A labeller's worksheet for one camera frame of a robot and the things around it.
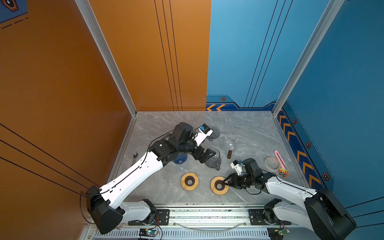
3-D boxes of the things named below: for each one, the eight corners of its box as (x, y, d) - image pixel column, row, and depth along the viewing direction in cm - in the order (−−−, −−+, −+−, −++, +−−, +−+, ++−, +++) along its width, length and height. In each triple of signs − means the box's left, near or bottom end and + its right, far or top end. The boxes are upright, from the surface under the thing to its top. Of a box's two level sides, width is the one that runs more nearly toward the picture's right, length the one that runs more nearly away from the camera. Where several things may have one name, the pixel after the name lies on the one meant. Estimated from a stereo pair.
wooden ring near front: (180, 190, 84) (180, 188, 82) (181, 174, 90) (181, 172, 88) (198, 190, 84) (198, 188, 82) (198, 174, 90) (198, 172, 88)
